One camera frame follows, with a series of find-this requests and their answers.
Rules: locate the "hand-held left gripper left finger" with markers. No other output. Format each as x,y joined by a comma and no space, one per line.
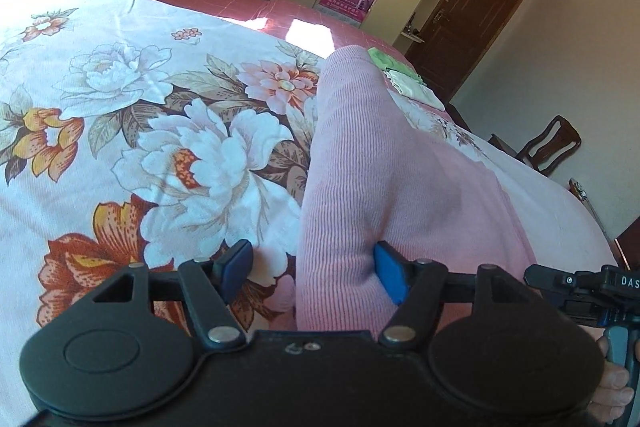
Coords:
237,266

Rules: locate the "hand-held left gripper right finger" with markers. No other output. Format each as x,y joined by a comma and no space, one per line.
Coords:
391,276

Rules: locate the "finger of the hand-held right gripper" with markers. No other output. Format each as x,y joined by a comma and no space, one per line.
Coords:
550,279

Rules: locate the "pink knit sweater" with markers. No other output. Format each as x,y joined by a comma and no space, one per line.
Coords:
375,167

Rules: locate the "person's right hand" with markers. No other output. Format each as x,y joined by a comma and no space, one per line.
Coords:
614,382

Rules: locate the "dark brown furniture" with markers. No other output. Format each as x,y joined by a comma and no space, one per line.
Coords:
629,244

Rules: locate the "dark wooden chair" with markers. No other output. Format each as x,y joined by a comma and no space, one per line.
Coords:
555,147

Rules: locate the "white folded cloth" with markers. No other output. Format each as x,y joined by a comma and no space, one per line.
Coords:
415,88

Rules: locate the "floral quilt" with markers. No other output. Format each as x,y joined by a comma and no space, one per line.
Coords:
125,107

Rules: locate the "green folded cloth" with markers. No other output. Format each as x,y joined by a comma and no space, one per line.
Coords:
390,59

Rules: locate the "dark shelf item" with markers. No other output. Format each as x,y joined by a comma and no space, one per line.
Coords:
413,24

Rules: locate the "pink checked bedspread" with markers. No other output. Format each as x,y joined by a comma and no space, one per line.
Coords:
240,2

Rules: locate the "brown wooden door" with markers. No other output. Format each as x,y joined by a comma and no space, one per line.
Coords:
470,12

